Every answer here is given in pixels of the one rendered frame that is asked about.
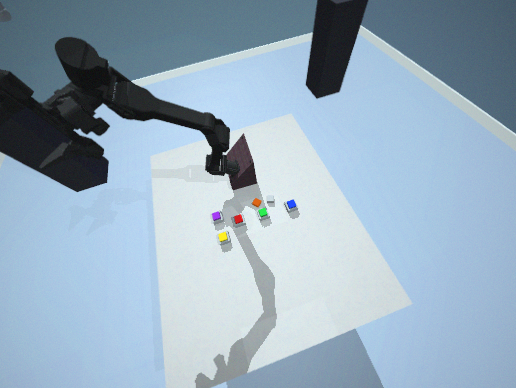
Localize green button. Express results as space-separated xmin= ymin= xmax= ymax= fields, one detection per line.
xmin=257 ymin=207 xmax=270 ymax=221

